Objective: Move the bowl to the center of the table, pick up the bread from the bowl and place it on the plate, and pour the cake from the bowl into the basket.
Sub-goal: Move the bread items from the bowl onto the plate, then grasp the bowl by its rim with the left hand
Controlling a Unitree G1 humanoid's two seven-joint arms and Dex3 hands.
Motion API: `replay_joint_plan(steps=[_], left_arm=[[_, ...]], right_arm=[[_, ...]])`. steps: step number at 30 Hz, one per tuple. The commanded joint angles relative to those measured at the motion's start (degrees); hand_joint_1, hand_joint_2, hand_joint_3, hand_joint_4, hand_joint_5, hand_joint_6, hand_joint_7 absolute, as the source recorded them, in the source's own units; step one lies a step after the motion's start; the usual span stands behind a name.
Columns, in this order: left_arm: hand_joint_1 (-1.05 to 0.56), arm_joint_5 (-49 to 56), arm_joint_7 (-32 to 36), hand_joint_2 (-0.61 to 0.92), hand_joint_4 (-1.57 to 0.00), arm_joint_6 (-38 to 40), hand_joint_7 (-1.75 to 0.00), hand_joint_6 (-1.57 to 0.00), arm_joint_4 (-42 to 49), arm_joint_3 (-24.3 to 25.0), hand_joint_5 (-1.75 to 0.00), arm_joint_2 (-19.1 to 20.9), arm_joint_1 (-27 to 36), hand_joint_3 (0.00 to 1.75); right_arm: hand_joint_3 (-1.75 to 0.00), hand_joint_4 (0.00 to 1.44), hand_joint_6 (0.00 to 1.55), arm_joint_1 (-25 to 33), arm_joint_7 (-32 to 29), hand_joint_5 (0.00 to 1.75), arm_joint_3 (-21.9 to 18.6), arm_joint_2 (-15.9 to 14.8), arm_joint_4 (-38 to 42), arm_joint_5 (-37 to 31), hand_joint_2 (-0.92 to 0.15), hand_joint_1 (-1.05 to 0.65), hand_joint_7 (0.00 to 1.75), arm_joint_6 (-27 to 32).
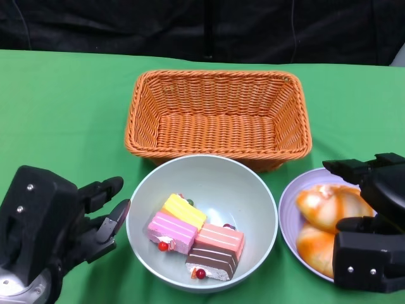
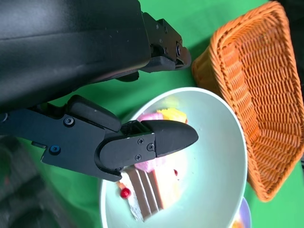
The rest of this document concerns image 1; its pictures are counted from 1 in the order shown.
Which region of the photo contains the yellow striped cake slice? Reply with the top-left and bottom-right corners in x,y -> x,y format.
161,193 -> 208,231

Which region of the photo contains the magenta pink cake slice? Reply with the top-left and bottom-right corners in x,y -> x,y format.
147,211 -> 199,255

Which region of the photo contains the white object beside curtain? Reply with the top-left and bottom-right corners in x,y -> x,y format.
389,41 -> 405,67

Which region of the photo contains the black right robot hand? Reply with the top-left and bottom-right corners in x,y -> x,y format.
322,153 -> 405,294

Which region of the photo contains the pale grey-green bowl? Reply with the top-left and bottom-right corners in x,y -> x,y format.
125,154 -> 279,294

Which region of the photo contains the green tablecloth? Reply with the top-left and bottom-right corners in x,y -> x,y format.
0,49 -> 405,304

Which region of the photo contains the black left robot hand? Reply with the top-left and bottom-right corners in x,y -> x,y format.
0,165 -> 131,304

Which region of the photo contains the black backdrop curtain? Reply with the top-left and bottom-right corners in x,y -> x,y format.
0,0 -> 405,67

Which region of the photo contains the chocolate brown cake slice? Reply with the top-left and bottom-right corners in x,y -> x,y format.
185,246 -> 241,282

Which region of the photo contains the lilac plate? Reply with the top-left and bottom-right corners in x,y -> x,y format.
278,167 -> 380,282

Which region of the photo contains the orange wicker basket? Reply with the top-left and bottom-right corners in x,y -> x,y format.
124,69 -> 313,174

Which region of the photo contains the glazed orange bread roll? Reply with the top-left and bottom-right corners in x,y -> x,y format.
296,184 -> 376,234
296,222 -> 337,279

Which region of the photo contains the salmon pink cake slice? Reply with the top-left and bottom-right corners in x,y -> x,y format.
194,223 -> 246,263

